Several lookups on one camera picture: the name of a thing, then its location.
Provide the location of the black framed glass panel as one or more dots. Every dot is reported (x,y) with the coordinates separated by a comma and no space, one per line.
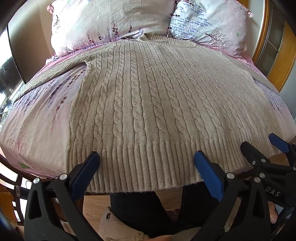
(13,69)

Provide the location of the beige plush slipper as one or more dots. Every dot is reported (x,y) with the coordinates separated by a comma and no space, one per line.
(113,224)

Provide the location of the person's dark pants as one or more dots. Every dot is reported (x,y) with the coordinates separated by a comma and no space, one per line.
(138,208)

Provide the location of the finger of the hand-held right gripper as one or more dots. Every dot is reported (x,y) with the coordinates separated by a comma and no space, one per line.
(278,142)
(248,150)

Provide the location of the pink floral pillow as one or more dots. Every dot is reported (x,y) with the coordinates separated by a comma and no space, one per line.
(104,20)

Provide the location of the wooden wardrobe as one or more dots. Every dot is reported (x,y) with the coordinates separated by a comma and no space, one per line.
(275,41)

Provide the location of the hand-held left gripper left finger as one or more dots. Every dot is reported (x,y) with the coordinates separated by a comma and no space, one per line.
(86,175)

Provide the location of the white and blue floral pillow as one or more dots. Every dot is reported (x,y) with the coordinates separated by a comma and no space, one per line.
(208,20)

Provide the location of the person's right hand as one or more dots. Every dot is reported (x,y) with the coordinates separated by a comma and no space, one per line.
(274,214)

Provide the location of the pink floral bed sheet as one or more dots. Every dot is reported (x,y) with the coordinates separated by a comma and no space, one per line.
(41,127)

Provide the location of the dark wooden chair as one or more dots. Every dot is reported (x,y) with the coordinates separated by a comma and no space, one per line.
(9,166)

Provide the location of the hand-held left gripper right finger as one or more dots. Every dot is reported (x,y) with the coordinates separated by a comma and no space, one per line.
(207,176)

